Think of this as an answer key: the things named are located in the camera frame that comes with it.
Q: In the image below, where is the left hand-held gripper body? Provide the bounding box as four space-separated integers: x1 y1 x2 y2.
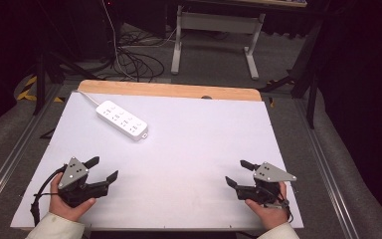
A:
57 156 109 209

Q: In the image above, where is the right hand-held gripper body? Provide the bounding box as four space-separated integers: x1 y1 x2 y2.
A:
236 161 297 206

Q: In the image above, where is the person's left hand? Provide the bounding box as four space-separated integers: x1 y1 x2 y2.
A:
48 172 97 223

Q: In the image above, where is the person's right hand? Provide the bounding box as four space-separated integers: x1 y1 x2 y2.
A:
244 181 291 231

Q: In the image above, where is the white power strip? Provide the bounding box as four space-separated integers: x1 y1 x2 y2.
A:
95 100 149 142

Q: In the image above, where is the white table cover board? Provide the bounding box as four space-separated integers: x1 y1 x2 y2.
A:
10 91 304 231

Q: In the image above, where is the yellow black floor tape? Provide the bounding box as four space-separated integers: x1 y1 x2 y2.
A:
16 75 65 104

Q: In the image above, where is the black metal stand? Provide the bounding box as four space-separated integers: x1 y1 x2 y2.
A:
29 49 105 117
258 13 329 129

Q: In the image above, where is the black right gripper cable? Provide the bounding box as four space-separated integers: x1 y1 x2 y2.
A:
277 189 294 224

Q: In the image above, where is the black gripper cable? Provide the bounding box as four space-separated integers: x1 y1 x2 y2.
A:
277 189 294 224
29 163 69 227

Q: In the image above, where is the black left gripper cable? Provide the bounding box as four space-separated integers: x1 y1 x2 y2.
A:
29 163 69 227

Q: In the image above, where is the metal floor rail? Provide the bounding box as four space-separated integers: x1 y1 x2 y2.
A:
294 99 362 239
0 85 64 213

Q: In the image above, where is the white power strip cable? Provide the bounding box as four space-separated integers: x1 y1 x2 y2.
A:
74 89 101 108

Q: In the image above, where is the black floor cable bundle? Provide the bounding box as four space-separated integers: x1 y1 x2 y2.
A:
110 31 166 84

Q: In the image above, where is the white hanging cable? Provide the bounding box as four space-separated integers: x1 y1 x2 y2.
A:
100 0 137 81

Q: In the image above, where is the white metal desk frame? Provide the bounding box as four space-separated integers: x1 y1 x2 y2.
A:
170 3 267 82

